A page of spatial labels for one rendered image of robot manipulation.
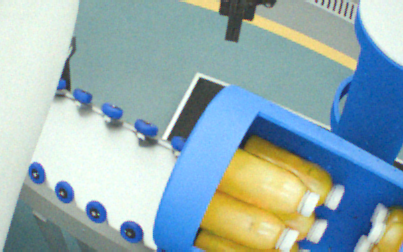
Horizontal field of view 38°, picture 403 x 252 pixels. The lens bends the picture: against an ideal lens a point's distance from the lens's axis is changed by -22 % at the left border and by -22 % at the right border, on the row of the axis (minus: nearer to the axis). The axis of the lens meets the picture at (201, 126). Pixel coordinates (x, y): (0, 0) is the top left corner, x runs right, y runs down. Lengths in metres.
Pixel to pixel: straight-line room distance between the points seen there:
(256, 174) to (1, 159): 0.79
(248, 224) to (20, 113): 0.79
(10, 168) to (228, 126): 0.75
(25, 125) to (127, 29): 2.43
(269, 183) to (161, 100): 1.50
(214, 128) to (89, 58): 1.67
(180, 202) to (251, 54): 1.70
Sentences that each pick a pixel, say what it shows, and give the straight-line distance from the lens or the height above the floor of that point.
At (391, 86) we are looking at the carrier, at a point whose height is 0.94.
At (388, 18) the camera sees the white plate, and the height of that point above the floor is 1.04.
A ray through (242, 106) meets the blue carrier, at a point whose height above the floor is 1.22.
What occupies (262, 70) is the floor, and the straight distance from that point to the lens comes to 2.60.
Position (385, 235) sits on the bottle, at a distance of 1.04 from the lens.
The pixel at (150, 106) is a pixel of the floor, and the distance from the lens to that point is 2.48.
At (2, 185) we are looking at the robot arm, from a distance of 0.26.
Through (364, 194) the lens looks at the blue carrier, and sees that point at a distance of 1.21.
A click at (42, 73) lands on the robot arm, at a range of 0.28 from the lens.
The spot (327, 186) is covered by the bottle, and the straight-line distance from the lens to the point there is 1.09.
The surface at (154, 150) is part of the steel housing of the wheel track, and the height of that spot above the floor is 0.93.
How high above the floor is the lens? 2.07
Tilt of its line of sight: 58 degrees down
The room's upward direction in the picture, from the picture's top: 6 degrees clockwise
